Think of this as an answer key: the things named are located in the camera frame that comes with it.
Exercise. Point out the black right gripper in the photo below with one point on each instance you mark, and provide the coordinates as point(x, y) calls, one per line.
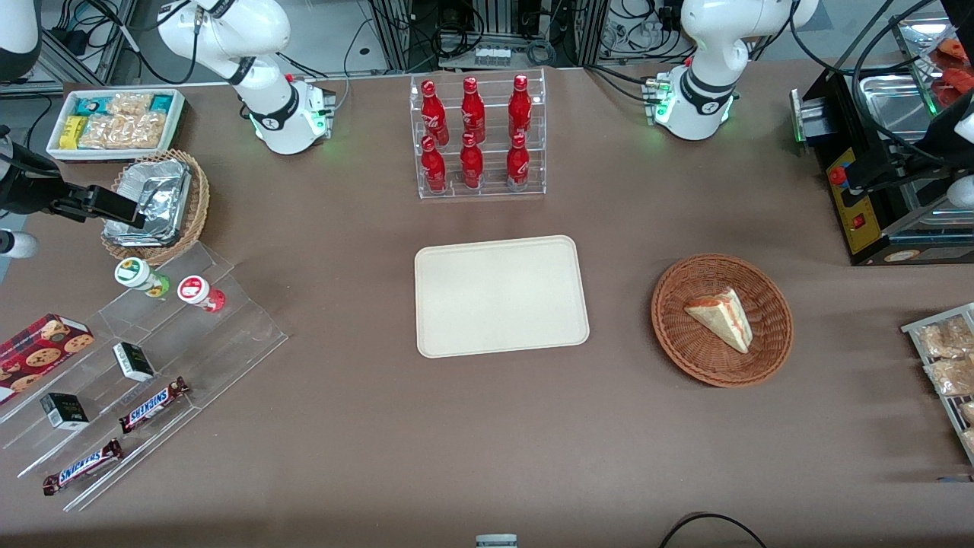
point(24, 191)

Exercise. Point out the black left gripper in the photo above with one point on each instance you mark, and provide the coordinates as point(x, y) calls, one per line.
point(907, 164)

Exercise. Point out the green gum bottle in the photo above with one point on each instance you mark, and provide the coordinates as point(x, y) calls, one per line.
point(137, 275)

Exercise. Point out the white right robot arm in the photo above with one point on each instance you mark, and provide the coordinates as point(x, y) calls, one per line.
point(283, 114)

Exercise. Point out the steel tray with red packets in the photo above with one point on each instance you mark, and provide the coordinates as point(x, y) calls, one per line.
point(924, 46)

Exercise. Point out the tray of packaged snacks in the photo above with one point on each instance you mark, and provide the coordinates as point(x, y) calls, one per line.
point(936, 380)

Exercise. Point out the beige plastic tray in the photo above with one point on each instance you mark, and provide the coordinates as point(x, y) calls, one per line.
point(501, 297)

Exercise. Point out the black machine yellow panel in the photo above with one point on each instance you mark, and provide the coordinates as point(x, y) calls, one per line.
point(856, 221)

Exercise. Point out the silver foil bag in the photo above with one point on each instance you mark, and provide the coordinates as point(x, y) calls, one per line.
point(156, 194)

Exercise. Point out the clear cracker bag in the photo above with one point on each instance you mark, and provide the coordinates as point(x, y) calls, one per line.
point(122, 131)
point(129, 103)

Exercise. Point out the yellow snack packet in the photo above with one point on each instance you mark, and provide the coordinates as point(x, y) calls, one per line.
point(72, 132)

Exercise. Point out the light wicker basket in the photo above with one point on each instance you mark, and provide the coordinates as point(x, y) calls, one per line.
point(199, 198)

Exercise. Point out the teal snack packet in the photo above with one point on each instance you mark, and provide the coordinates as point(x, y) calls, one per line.
point(93, 104)
point(161, 103)

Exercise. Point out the white snack bin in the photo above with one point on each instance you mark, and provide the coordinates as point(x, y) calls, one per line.
point(179, 122)

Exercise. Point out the red lid yogurt cup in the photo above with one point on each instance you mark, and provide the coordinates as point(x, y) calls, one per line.
point(199, 292)

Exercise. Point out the red cookie box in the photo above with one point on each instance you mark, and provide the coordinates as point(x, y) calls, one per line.
point(38, 350)

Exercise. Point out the small black box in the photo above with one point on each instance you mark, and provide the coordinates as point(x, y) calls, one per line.
point(64, 411)
point(133, 361)

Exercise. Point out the clear acrylic tiered stand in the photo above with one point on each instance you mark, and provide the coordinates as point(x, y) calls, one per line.
point(190, 358)

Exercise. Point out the clear snack bag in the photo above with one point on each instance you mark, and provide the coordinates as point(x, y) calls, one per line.
point(951, 375)
point(947, 339)

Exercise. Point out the snickers bar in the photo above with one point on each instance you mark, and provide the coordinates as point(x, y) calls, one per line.
point(154, 405)
point(82, 466)

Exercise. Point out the wrapped sandwich wedge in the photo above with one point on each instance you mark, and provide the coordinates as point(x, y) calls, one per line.
point(723, 318)

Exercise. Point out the brown wicker basket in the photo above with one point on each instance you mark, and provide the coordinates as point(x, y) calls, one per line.
point(685, 342)

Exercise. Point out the red cola bottle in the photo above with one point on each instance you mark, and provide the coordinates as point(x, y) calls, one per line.
point(434, 169)
point(472, 164)
point(520, 108)
point(434, 114)
point(473, 113)
point(517, 166)

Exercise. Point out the clear acrylic bottle rack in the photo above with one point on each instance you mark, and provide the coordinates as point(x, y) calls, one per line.
point(493, 194)

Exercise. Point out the white power strip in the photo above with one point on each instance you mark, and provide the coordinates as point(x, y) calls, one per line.
point(492, 55)

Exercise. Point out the small grey device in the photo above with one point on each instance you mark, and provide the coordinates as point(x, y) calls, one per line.
point(496, 541)

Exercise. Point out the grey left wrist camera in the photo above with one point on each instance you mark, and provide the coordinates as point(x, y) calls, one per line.
point(962, 192)

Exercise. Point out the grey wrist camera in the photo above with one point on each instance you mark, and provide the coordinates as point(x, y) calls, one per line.
point(17, 244)
point(962, 192)

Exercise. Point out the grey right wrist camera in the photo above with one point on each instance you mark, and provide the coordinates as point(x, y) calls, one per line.
point(17, 244)

